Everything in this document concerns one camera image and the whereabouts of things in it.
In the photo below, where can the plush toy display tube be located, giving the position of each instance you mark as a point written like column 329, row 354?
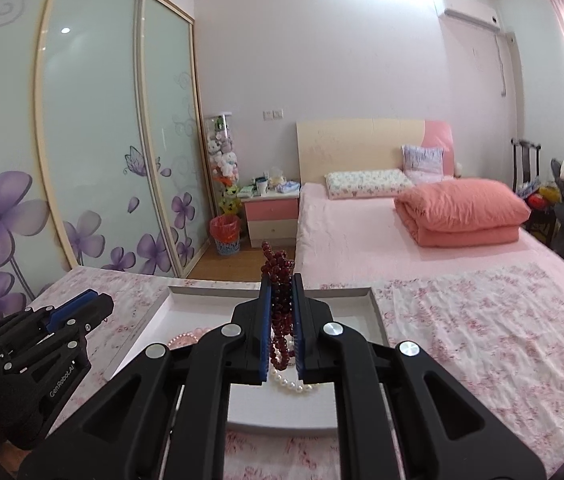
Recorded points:
column 222, row 160

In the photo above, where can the pink and white nightstand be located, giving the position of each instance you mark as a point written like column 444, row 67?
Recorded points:
column 269, row 217

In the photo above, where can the red trash bin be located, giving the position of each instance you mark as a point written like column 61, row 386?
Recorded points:
column 224, row 235

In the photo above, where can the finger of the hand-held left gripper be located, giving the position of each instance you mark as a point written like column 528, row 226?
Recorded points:
column 62, row 340
column 69, row 308

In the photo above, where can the white air conditioner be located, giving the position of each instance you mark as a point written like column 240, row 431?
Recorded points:
column 467, row 10

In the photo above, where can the shallow grey cardboard box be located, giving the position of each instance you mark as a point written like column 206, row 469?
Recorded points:
column 197, row 310

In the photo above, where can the bed with pink sheet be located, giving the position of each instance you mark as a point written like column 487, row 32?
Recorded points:
column 352, row 240

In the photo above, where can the white mug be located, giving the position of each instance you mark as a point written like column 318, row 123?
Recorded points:
column 262, row 187

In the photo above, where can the wall switch plate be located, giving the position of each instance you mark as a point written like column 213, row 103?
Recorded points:
column 273, row 114

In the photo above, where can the folded orange quilt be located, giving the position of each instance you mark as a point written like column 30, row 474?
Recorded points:
column 462, row 210

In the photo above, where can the colourful toys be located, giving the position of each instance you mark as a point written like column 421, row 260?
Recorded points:
column 542, row 199

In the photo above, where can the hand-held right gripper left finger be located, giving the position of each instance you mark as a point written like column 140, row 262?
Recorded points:
column 263, row 340

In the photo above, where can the beige and pink headboard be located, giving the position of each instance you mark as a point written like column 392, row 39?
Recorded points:
column 352, row 150

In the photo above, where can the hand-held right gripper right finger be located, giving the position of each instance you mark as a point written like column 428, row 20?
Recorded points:
column 300, row 340

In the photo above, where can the lavender pillow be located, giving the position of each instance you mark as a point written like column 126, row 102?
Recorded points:
column 424, row 162

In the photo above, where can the cream patterned pillow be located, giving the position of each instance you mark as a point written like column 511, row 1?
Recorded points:
column 367, row 184

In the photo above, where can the air conditioner pipe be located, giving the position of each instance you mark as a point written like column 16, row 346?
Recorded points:
column 503, row 65

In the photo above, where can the dark wooden chair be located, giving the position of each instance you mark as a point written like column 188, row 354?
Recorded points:
column 519, row 165

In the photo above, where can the wardrobe with floral glass doors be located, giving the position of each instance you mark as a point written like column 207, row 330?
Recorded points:
column 87, row 110

